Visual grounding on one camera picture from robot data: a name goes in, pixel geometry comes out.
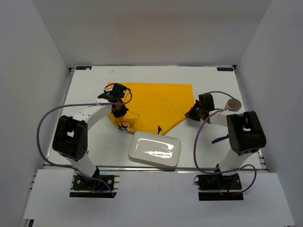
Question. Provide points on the right blue table sticker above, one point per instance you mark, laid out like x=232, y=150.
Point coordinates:
x=225, y=69

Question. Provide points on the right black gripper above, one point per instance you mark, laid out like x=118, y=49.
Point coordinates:
x=191, y=114

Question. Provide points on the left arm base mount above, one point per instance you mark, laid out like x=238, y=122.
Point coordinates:
x=82, y=187

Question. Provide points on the blue table sticker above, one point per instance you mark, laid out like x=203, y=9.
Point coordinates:
x=225, y=69
x=83, y=68

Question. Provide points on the white paper cup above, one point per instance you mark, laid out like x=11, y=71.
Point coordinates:
x=233, y=105

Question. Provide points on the aluminium table edge rail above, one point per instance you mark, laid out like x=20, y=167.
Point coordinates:
x=170, y=169

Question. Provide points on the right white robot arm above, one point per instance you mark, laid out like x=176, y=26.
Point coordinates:
x=245, y=133

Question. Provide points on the left blue table sticker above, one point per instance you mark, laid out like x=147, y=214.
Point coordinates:
x=83, y=68

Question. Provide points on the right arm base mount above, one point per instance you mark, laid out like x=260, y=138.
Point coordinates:
x=219, y=187

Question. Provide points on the white rectangular ceramic plate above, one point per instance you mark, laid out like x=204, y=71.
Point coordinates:
x=154, y=148

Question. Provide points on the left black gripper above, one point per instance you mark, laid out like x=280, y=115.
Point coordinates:
x=120, y=113

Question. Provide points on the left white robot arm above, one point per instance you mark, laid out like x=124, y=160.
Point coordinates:
x=71, y=135

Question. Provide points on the yellow Pikachu cloth placemat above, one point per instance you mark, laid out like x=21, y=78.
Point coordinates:
x=155, y=107

